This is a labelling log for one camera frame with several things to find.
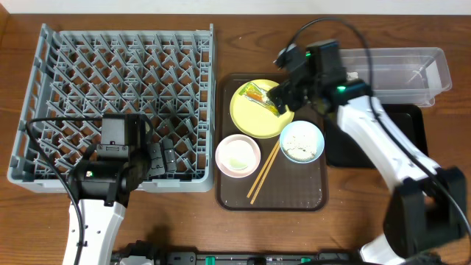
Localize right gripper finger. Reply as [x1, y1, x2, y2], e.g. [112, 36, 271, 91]
[267, 85, 291, 115]
[288, 83, 309, 112]

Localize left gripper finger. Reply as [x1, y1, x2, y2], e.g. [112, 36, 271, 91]
[162, 138, 177, 172]
[147, 143, 165, 176]

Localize green orange snack wrapper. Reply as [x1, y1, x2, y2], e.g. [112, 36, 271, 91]
[238, 82, 280, 117]

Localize light blue bowl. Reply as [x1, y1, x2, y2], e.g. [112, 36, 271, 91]
[280, 121, 325, 163]

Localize rice food scraps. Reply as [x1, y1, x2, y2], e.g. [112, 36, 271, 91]
[283, 128, 319, 162]

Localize pink round bowl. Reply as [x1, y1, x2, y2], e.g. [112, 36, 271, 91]
[215, 134, 261, 178]

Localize white paper cup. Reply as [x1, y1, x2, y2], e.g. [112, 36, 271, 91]
[222, 140, 255, 171]

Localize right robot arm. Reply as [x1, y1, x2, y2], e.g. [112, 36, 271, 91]
[268, 40, 470, 264]

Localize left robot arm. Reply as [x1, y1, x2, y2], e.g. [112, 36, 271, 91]
[63, 114, 177, 264]

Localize grey dishwasher rack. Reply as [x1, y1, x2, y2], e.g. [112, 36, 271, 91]
[7, 25, 216, 193]

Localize clear plastic waste bin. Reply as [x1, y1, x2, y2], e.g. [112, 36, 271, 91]
[338, 46, 453, 108]

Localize black waste tray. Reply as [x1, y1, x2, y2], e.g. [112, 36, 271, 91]
[323, 104, 428, 169]

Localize yellow round plate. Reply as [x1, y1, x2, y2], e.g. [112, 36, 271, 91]
[229, 79, 294, 138]

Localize brown plastic serving tray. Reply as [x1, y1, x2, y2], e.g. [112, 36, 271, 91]
[215, 73, 328, 212]

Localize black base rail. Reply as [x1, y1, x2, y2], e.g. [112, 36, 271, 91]
[110, 252, 365, 265]

